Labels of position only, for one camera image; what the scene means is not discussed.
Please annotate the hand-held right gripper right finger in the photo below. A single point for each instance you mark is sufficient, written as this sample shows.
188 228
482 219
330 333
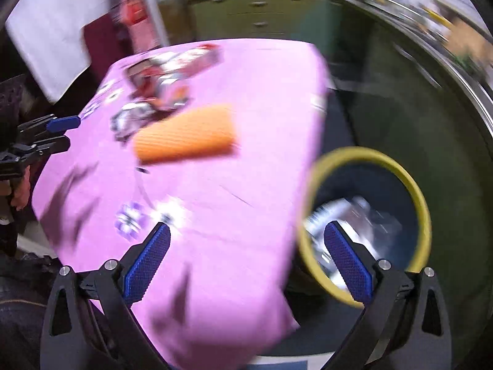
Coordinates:
348 262

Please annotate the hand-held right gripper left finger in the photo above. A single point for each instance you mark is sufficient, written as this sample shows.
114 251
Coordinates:
148 262

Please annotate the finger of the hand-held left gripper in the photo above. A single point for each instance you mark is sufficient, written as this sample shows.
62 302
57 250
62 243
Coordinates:
61 123
54 144

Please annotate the crushed red soda can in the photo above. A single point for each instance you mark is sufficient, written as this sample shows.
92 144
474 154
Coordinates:
148 84

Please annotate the black yellow-rimmed waste bin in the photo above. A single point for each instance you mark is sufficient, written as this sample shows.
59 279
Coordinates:
385 158

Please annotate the small purple box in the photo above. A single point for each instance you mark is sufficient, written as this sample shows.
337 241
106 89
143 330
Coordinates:
173 94

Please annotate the orange foam net sleeve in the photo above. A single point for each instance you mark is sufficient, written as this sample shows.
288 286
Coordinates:
185 135

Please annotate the red and white milk carton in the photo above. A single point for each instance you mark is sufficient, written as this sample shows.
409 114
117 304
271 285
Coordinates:
196 59

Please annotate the person's left hand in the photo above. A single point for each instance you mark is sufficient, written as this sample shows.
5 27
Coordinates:
22 192

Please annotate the pink floral tablecloth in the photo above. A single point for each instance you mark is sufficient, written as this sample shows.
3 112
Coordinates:
231 239

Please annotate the maroon chair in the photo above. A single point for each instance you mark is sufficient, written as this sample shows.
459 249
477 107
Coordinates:
104 42

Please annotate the white hanging sheet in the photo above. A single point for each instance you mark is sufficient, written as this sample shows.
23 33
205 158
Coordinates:
50 27

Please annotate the pink checked apron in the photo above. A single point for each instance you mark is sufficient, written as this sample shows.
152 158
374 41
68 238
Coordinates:
131 11

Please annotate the person's dark clothing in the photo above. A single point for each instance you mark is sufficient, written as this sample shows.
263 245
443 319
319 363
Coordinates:
19 316

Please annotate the frosted glass sliding door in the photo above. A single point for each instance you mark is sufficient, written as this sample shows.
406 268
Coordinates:
156 7

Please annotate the dark green lower cabinets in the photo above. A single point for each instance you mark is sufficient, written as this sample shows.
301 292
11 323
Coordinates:
423 123

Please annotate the light green lower cabinets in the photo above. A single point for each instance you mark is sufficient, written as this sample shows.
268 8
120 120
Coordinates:
262 15

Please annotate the wooden cutting board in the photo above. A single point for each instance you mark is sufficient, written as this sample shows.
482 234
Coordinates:
468 38

